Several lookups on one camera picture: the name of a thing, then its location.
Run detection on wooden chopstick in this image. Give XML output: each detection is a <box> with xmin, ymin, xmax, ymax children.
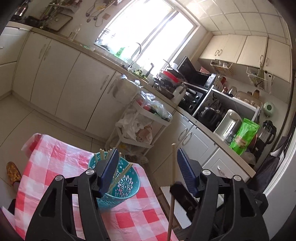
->
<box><xmin>166</xmin><ymin>143</ymin><xmax>177</xmax><ymax>241</ymax></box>

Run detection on white rolling kitchen cart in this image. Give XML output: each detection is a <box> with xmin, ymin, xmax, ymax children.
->
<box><xmin>105</xmin><ymin>90</ymin><xmax>173</xmax><ymax>163</ymax></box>

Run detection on yellow slipper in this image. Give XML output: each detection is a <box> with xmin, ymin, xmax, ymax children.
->
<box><xmin>6</xmin><ymin>162</ymin><xmax>22</xmax><ymax>185</ymax></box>

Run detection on white step stool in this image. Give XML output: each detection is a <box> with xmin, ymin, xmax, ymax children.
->
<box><xmin>160</xmin><ymin>186</ymin><xmax>191</xmax><ymax>229</ymax></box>

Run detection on green snack bag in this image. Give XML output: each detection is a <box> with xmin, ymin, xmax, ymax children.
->
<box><xmin>229</xmin><ymin>118</ymin><xmax>259</xmax><ymax>156</ymax></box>

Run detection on white thermos pot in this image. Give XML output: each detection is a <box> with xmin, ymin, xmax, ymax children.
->
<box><xmin>214</xmin><ymin>109</ymin><xmax>242</xmax><ymax>141</ymax></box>

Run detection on black blender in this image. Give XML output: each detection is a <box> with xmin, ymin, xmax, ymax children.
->
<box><xmin>253</xmin><ymin>120</ymin><xmax>276</xmax><ymax>161</ymax></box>

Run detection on teal perforated utensil holder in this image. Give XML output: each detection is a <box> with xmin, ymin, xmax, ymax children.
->
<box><xmin>96</xmin><ymin>156</ymin><xmax>140</xmax><ymax>211</ymax></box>

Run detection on red white checkered tablecloth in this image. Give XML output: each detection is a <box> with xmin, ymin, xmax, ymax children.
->
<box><xmin>15</xmin><ymin>133</ymin><xmax>176</xmax><ymax>240</ymax></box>

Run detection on chopstick in holder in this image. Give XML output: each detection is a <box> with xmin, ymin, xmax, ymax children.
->
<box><xmin>107</xmin><ymin>163</ymin><xmax>133</xmax><ymax>193</ymax></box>
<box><xmin>99</xmin><ymin>149</ymin><xmax>105</xmax><ymax>160</ymax></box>

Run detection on black rice cooker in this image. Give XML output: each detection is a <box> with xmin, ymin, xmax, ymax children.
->
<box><xmin>198</xmin><ymin>107</ymin><xmax>221</xmax><ymax>128</ymax></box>

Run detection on black toaster oven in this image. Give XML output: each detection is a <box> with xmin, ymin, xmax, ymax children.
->
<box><xmin>178</xmin><ymin>86</ymin><xmax>207</xmax><ymax>115</ymax></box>

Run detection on stacked pots and pans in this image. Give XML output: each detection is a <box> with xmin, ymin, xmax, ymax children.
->
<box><xmin>152</xmin><ymin>68</ymin><xmax>187</xmax><ymax>100</ymax></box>

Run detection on black microwave oven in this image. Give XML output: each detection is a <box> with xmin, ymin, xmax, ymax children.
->
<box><xmin>177</xmin><ymin>56</ymin><xmax>216</xmax><ymax>90</ymax></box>

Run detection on white hanging trash bag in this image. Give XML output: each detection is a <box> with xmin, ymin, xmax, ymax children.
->
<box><xmin>112</xmin><ymin>75</ymin><xmax>141</xmax><ymax>105</ymax></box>

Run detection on chrome sink faucet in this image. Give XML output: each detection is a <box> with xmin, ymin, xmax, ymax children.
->
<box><xmin>127</xmin><ymin>43</ymin><xmax>142</xmax><ymax>70</ymax></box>

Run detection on green dish soap bottle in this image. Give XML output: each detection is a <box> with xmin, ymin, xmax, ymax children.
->
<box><xmin>115</xmin><ymin>47</ymin><xmax>125</xmax><ymax>58</ymax></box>

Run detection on clear plastic bottle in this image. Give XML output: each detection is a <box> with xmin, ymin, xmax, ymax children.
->
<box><xmin>68</xmin><ymin>24</ymin><xmax>82</xmax><ymax>41</ymax></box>

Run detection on black cutting board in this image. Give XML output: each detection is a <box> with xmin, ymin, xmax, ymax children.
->
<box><xmin>47</xmin><ymin>13</ymin><xmax>73</xmax><ymax>32</ymax></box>

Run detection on wire hanging basket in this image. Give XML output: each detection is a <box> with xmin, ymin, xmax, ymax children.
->
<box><xmin>246</xmin><ymin>67</ymin><xmax>275</xmax><ymax>95</ymax></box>

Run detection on wall spice rack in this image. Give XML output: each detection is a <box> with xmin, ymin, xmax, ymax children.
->
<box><xmin>39</xmin><ymin>1</ymin><xmax>82</xmax><ymax>29</ymax></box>

